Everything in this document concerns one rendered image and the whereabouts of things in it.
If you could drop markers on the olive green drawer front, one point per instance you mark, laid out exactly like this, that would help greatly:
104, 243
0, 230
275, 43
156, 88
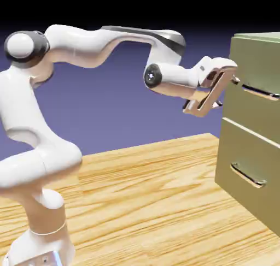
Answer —
245, 148
251, 65

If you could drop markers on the olive green cabinet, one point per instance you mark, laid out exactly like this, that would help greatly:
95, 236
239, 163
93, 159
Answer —
258, 58

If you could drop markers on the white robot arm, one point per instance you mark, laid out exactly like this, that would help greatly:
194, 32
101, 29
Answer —
24, 126

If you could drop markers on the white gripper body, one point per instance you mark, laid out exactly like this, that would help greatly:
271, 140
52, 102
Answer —
215, 91

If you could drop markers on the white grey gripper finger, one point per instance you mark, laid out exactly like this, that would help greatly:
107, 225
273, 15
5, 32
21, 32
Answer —
235, 80
217, 104

